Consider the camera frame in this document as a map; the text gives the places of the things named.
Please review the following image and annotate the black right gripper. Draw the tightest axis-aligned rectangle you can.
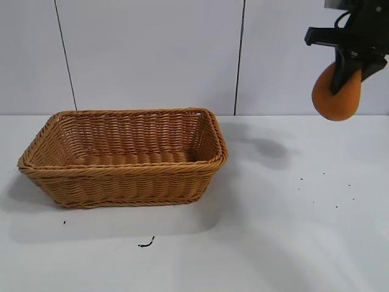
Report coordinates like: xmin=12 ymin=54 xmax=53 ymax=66
xmin=304 ymin=0 xmax=389 ymax=96

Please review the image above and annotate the brown woven wicker basket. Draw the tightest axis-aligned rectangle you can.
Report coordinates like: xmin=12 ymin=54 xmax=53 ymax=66
xmin=17 ymin=106 xmax=229 ymax=209

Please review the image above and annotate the small black curved scrap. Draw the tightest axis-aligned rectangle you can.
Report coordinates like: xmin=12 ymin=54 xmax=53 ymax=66
xmin=137 ymin=236 xmax=156 ymax=248

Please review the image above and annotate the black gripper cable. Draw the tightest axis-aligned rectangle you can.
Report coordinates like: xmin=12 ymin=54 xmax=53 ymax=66
xmin=333 ymin=10 xmax=351 ymax=29

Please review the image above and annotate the orange knobbed citrus fruit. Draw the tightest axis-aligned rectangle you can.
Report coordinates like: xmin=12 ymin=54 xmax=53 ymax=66
xmin=311 ymin=61 xmax=364 ymax=123

